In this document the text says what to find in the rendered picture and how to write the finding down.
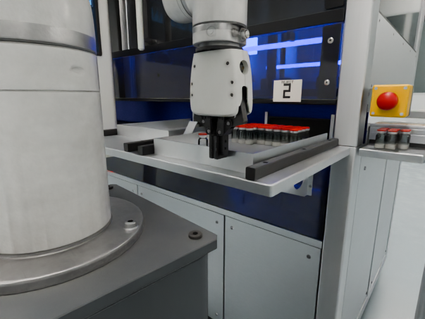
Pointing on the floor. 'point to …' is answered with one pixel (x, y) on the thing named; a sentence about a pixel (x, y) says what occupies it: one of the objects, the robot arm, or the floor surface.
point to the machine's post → (339, 212)
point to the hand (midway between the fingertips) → (218, 146)
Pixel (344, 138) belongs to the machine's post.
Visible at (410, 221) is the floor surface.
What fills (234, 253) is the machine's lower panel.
